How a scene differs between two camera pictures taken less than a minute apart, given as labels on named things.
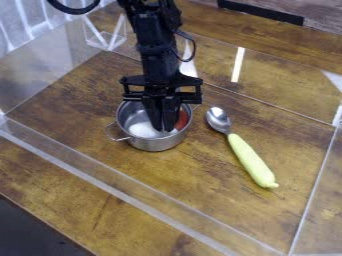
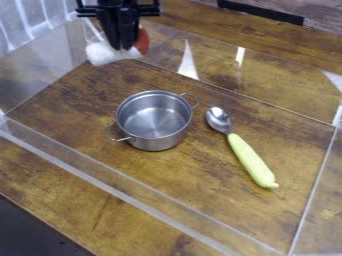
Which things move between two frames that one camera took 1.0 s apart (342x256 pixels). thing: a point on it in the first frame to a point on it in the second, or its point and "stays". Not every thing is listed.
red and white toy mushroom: [145, 129] to [103, 54]
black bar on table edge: [259, 12] stays
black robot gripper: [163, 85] to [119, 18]
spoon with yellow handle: [219, 121] stays
